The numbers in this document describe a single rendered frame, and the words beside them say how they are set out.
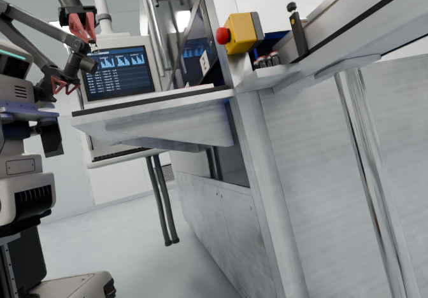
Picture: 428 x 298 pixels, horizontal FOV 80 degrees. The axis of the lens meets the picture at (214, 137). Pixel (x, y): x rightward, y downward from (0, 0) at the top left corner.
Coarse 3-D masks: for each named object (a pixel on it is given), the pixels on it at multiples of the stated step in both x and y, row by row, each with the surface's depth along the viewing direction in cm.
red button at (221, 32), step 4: (220, 28) 60; (224, 28) 60; (216, 32) 61; (220, 32) 60; (224, 32) 60; (216, 36) 62; (220, 36) 60; (224, 36) 60; (228, 36) 60; (220, 40) 61; (224, 40) 61; (220, 44) 62; (224, 44) 62
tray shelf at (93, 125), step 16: (192, 96) 66; (208, 96) 67; (224, 96) 68; (112, 112) 60; (128, 112) 61; (144, 112) 62; (160, 112) 67; (80, 128) 62; (96, 128) 68; (112, 144) 118
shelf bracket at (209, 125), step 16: (176, 112) 73; (192, 112) 74; (208, 112) 75; (224, 112) 76; (112, 128) 68; (128, 128) 69; (144, 128) 70; (160, 128) 71; (176, 128) 72; (192, 128) 73; (208, 128) 75; (224, 128) 76; (208, 144) 75; (224, 144) 76
